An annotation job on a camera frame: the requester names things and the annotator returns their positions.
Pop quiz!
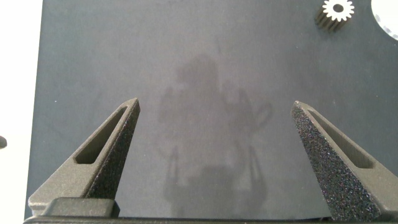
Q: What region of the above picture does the small steel planetary gear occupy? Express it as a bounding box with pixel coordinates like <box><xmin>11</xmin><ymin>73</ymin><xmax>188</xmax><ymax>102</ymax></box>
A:
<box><xmin>313</xmin><ymin>0</ymin><xmax>356</xmax><ymax>33</ymax></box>

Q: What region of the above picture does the round white carrier plate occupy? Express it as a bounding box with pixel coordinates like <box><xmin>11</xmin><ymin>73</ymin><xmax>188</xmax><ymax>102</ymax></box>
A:
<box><xmin>370</xmin><ymin>0</ymin><xmax>398</xmax><ymax>41</ymax></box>

